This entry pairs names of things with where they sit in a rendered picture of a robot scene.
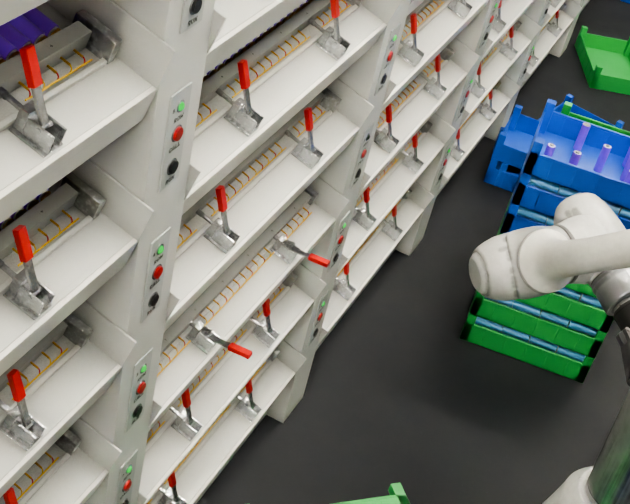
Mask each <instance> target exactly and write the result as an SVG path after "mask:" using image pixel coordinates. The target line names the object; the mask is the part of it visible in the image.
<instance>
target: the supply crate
mask: <svg viewBox="0 0 630 504"><path fill-rule="evenodd" d="M556 103H557V101H554V100H551V99H548V100H547V103H546V105H545V108H544V111H543V113H542V116H541V119H540V121H539V124H538V127H537V129H536V132H535V136H534V139H533V142H532V145H531V148H530V151H529V154H528V157H527V160H526V163H525V166H524V169H523V173H525V174H528V175H531V176H534V177H537V178H540V179H543V180H546V181H549V182H552V183H554V184H557V185H560V186H563V187H566V188H569V189H572V190H575V191H578V192H581V193H592V194H595V195H596V196H598V197H599V198H600V199H602V200H604V201H607V202H610V203H613V204H616V205H618V206H621V207H624V208H627V209H630V184H629V183H626V182H623V181H620V176H621V174H622V172H623V169H624V167H623V166H622V163H623V161H624V158H625V156H626V154H627V152H628V149H629V147H630V136H627V135H624V134H621V133H618V132H615V131H612V130H609V129H606V128H603V127H600V126H597V125H594V124H592V123H589V122H586V121H583V120H580V119H577V118H574V117H571V116H568V115H565V114H562V113H559V112H556V111H554V108H555V106H556ZM584 122H586V123H589V124H590V125H591V127H590V130H589V132H588V134H587V137H586V139H585V142H584V144H583V147H582V149H581V151H580V152H581V153H582V155H581V158H580V160H579V162H578V165H577V166H576V165H573V164H570V163H569V161H570V158H571V156H572V153H573V151H574V150H575V149H574V148H573V146H574V144H575V141H576V139H577V136H578V134H579V131H580V129H581V126H582V124H583V123H584ZM548 143H553V144H555V145H556V148H555V151H554V153H553V156H552V157H550V156H547V155H544V152H545V149H546V146H547V144H548ZM604 144H609V145H611V146H612V149H611V151H610V153H609V156H608V158H607V160H606V163H605V165H604V167H603V169H602V172H601V173H598V172H595V171H594V170H593V168H594V166H595V164H596V161H597V159H598V157H599V154H600V152H601V150H602V147H603V145H604Z"/></svg>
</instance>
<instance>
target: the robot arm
mask: <svg viewBox="0 0 630 504"><path fill-rule="evenodd" d="M469 275H470V279H471V282H472V284H473V286H474V288H475V289H476V290H477V291H478V292H479V293H481V295H483V296H484V297H486V298H489V299H494V300H501V301H509V300H516V299H530V298H535V297H539V296H543V295H546V294H550V293H553V292H556V291H559V290H561V289H562V288H564V287H565V286H566V285H568V284H589V285H590V287H591V288H592V291H593V293H594V294H595V295H596V297H597V299H598V300H599V302H600V304H601V306H602V307H603V309H604V311H605V313H606V314H607V315H609V316H613V318H614V320H615V321H616V323H617V325H618V327H619V328H620V330H621V332H620V333H619V334H617V335H616V339H617V341H618V343H619V345H620V348H621V354H622V359H623V365H624V371H625V377H626V382H627V385H628V386H630V229H628V230H626V229H625V227H624V225H623V224H622V222H621V221H620V220H619V218H618V217H617V216H616V214H615V213H614V212H613V211H612V210H611V208H610V207H609V206H608V205H607V204H606V203H605V202H604V201H603V200H602V199H600V198H599V197H598V196H596V195H595V194H592V193H578V194H575V195H572V196H570V197H568V198H566V199H564V200H563V201H562V202H561V203H560V204H559V205H558V206H557V208H556V210H555V214H554V225H552V226H532V227H526V228H522V229H517V230H514V231H511V232H508V233H504V234H501V235H498V236H494V237H492V238H490V239H488V240H486V241H485V242H483V243H482V244H480V245H479V246H478V247H477V248H476V249H475V250H474V251H473V253H472V256H471V257H470V259H469ZM542 504H630V391H629V393H628V395H627V397H626V399H625V401H624V403H623V405H622V408H621V410H620V412H619V414H618V416H617V418H616V420H615V422H614V424H613V427H612V429H611V431H610V433H609V435H608V437H607V439H606V441H605V443H604V446H603V448H602V450H601V452H600V454H599V456H598V458H597V460H596V462H595V465H594V466H590V467H585V468H582V469H579V470H577V471H575V472H573V473H572V474H571V475H570V476H569V477H568V478H567V479H566V481H565V482H564V483H563V484H562V485H561V486H560V487H559V488H558V489H557V490H556V491H555V492H554V493H553V494H552V495H551V496H550V497H549V498H548V499H547V500H545V501H544V502H543V503H542Z"/></svg>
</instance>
